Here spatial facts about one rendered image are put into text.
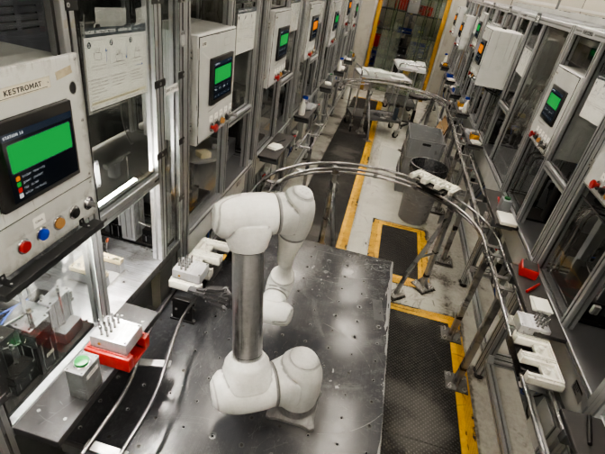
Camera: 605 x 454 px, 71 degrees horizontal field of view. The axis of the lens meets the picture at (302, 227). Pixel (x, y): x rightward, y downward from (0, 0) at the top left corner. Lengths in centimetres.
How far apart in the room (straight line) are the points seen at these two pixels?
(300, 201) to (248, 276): 28
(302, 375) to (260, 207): 60
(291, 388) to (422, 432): 130
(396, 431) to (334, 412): 92
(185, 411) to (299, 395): 43
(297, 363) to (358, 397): 41
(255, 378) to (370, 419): 53
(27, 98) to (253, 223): 62
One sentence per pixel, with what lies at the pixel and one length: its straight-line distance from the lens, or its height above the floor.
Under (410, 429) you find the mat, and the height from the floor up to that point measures 1.
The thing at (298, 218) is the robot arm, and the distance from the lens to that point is 129.
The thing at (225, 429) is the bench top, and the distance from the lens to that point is 167.
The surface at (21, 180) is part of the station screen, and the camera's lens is 114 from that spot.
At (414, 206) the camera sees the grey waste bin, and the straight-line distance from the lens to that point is 439.
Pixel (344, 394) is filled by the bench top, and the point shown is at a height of 68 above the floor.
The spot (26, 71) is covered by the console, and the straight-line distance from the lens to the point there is 114.
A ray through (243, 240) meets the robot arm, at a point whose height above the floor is 139.
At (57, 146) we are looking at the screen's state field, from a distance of 120.
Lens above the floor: 210
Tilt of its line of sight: 32 degrees down
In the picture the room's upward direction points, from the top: 10 degrees clockwise
